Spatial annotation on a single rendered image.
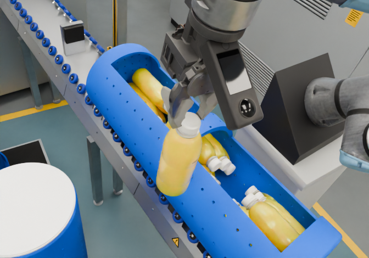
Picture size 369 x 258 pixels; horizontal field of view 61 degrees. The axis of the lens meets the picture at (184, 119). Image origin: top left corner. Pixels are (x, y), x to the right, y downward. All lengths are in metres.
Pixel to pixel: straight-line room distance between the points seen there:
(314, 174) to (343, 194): 1.67
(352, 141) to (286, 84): 0.23
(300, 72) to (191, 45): 0.61
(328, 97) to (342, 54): 1.28
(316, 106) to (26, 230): 0.85
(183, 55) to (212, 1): 0.10
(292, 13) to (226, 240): 1.89
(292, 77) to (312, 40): 1.39
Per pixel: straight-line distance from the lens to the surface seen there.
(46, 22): 1.89
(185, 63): 0.42
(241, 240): 0.78
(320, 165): 1.05
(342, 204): 2.62
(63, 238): 0.95
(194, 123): 0.52
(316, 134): 1.03
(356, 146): 0.85
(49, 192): 0.98
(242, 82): 0.40
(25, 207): 0.97
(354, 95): 0.92
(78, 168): 2.29
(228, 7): 0.35
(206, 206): 0.81
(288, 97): 0.94
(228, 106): 0.38
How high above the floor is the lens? 1.86
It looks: 45 degrees down
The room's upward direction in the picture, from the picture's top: 12 degrees clockwise
